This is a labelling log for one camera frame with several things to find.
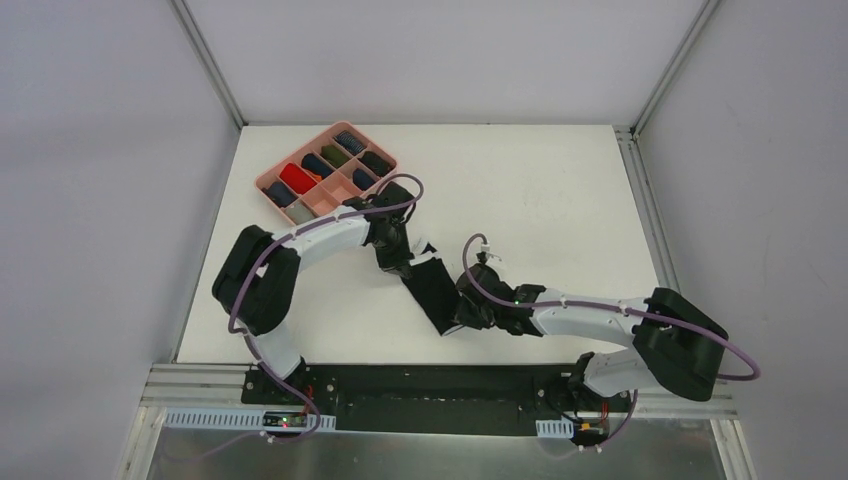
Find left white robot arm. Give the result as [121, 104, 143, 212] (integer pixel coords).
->
[212, 181, 420, 405]

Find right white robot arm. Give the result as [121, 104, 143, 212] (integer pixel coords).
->
[455, 262, 729, 410]

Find small navy rolled underwear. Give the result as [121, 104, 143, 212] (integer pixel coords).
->
[351, 168, 375, 192]

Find olive rolled underwear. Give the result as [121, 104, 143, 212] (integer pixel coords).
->
[320, 145, 350, 169]

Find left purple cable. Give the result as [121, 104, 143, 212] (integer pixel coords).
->
[227, 173, 425, 446]

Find dark blue rolled underwear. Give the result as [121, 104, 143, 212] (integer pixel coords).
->
[264, 182, 297, 208]

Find pink divided organizer tray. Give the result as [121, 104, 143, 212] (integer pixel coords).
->
[254, 121, 399, 225]

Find black underwear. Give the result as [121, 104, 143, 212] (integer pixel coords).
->
[401, 237, 461, 337]
[360, 151, 394, 178]

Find grey underwear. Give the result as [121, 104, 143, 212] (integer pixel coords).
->
[284, 200, 316, 225]

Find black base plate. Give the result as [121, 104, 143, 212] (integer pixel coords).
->
[241, 364, 632, 437]

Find black rolled underwear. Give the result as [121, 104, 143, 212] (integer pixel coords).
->
[360, 151, 394, 178]

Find aluminium frame rail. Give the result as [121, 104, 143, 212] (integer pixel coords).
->
[141, 363, 249, 407]

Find striped rolled underwear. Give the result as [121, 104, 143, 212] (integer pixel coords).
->
[334, 130, 366, 156]

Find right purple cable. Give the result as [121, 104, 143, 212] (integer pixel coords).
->
[461, 233, 762, 457]

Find red rolled underwear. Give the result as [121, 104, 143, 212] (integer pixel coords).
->
[278, 163, 318, 195]

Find purple cable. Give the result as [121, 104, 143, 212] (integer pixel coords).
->
[227, 173, 425, 446]
[461, 233, 762, 457]

